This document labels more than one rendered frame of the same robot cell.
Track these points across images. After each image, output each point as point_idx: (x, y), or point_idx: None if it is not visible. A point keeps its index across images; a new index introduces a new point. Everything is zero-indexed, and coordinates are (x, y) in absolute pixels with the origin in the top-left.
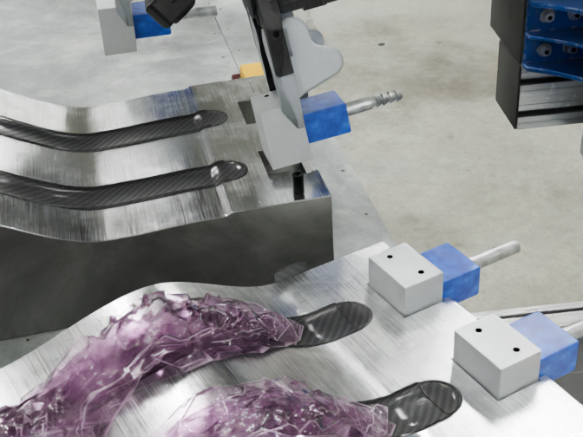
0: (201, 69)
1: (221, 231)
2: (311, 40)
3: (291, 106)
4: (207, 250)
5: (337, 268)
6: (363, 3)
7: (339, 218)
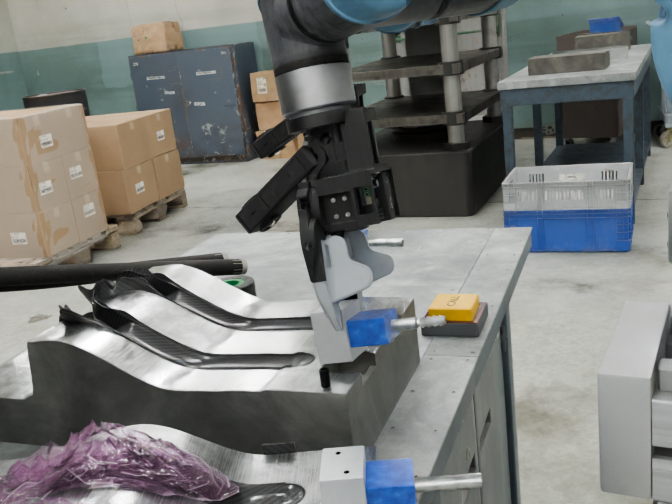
0: (427, 296)
1: (257, 404)
2: (347, 256)
3: (325, 309)
4: (248, 418)
5: (318, 456)
6: None
7: (411, 428)
